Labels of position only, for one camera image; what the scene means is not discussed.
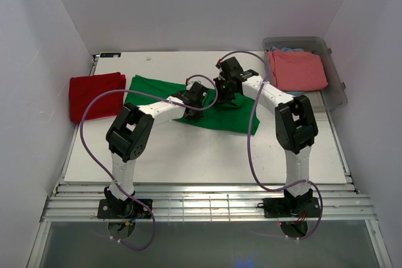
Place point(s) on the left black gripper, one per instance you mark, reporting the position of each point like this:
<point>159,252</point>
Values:
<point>195,118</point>

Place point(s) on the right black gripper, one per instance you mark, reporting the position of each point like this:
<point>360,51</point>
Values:
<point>222,98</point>

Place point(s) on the green t-shirt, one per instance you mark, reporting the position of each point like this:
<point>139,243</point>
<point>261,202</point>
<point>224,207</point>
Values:
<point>233,116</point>

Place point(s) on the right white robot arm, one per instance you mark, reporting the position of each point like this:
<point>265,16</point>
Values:
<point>295,131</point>

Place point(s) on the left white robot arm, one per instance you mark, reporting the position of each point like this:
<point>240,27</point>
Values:
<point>128,135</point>

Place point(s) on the pink folded t-shirt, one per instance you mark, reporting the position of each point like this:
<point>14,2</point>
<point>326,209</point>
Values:
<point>297,71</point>

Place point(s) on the light blue folded t-shirt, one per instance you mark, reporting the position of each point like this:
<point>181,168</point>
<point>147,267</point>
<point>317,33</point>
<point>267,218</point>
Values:
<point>285,49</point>

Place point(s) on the clear plastic bin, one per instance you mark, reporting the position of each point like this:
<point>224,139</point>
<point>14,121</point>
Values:
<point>333,96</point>

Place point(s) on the blue label sticker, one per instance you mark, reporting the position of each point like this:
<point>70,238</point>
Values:
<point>110,55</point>

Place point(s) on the folded red t-shirt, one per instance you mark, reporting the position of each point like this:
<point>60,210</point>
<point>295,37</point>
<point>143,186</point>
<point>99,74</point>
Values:
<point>83,90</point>

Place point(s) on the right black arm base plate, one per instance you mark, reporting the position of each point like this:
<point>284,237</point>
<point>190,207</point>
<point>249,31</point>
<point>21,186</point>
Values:
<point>291,207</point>

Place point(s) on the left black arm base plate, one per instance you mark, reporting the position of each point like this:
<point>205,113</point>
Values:
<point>124,210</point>

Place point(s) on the aluminium rail frame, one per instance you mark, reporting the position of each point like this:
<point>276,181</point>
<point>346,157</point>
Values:
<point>202,203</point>

